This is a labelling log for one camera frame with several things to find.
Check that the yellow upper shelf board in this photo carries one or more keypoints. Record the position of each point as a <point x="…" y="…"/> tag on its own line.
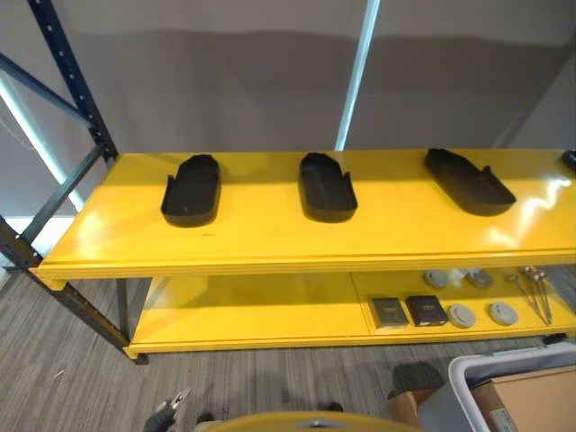
<point x="279" y="238"/>

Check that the yellow shelf board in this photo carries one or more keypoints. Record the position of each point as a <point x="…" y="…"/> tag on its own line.
<point x="252" y="315"/>
<point x="279" y="238"/>

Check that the yellow lower shelf board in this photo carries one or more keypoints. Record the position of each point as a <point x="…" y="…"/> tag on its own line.
<point x="252" y="315"/>

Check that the dark flat box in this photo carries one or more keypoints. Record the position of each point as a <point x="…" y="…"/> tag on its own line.
<point x="389" y="312"/>
<point x="426" y="310"/>

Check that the small brown cardboard box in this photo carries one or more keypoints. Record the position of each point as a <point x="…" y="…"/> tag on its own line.
<point x="407" y="407"/>

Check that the white plastic box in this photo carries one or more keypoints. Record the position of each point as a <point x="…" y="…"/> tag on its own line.
<point x="459" y="382"/>

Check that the black sole-shaped part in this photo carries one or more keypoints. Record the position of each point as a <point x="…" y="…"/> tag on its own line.
<point x="571" y="159"/>
<point x="191" y="193"/>
<point x="468" y="184"/>
<point x="326" y="191"/>

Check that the grey round disc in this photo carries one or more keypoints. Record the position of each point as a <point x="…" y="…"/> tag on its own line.
<point x="435" y="278"/>
<point x="461" y="315"/>
<point x="479" y="277"/>
<point x="503" y="312"/>

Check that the white vertical light strip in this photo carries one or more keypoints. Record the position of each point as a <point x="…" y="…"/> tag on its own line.
<point x="357" y="72"/>

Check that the small white plastic piece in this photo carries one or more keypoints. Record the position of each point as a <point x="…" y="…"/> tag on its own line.
<point x="456" y="275"/>

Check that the robot dark right foot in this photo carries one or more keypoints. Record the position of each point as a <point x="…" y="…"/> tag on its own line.
<point x="333" y="407"/>

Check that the robot dark foot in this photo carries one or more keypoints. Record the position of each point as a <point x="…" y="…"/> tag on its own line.
<point x="333" y="407"/>
<point x="204" y="418"/>

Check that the yellow round robot body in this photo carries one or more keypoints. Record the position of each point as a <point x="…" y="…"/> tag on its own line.
<point x="315" y="425"/>

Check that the robot dark left foot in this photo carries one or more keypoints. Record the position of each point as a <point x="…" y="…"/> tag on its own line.
<point x="204" y="418"/>

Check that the bundle of metal rods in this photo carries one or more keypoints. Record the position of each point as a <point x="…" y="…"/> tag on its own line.
<point x="535" y="294"/>

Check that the white slanted light strip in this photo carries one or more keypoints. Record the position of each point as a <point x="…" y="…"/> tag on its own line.
<point x="36" y="135"/>

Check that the black rack foot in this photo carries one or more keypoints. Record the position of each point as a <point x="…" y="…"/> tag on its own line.
<point x="556" y="339"/>

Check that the dark blue rack frame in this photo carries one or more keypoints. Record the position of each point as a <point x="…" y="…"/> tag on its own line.
<point x="67" y="85"/>

